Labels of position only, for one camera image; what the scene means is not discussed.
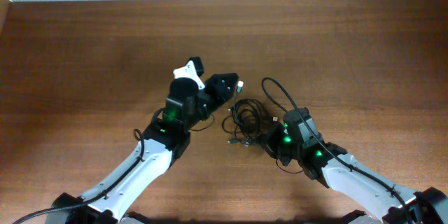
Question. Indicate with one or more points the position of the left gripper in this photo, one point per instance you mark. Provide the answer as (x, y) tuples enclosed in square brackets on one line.
[(222, 93)]

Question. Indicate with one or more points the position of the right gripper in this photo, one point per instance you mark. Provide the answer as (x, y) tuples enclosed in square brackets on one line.
[(269, 141)]

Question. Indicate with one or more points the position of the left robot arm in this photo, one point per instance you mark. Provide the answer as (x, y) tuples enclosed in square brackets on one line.
[(161, 144)]

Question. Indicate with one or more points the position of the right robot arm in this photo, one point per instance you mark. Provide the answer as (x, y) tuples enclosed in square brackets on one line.
[(296, 138)]

